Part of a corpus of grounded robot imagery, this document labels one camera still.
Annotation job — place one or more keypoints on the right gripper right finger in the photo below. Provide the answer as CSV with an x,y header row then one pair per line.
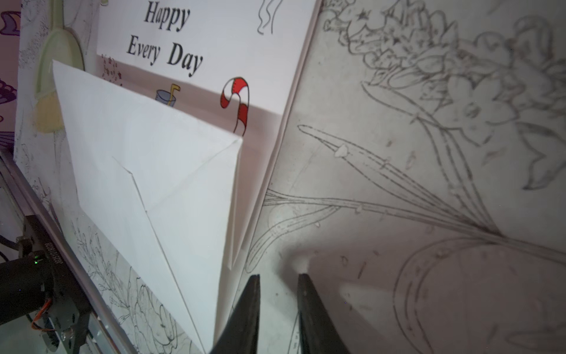
x,y
318,334

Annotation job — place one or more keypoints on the white paper gift bag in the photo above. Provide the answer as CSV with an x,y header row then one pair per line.
x,y
171,164

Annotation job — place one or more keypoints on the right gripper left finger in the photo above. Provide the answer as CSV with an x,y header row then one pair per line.
x,y
241,333

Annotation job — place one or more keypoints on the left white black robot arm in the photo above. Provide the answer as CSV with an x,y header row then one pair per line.
x,y
41,281

